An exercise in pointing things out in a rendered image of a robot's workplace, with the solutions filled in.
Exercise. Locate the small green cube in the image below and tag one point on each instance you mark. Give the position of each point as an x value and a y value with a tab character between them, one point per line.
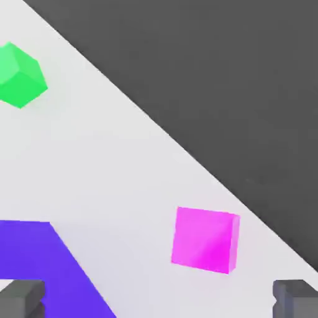
21	79

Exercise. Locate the small magenta cube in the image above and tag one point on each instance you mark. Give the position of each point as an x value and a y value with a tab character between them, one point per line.
205	239

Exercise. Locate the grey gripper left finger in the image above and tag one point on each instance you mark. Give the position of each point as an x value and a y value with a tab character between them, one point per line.
19	299

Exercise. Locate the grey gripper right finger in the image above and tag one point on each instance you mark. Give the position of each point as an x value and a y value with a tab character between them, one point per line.
298	300

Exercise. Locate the large purple box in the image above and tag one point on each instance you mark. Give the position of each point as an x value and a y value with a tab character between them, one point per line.
54	268

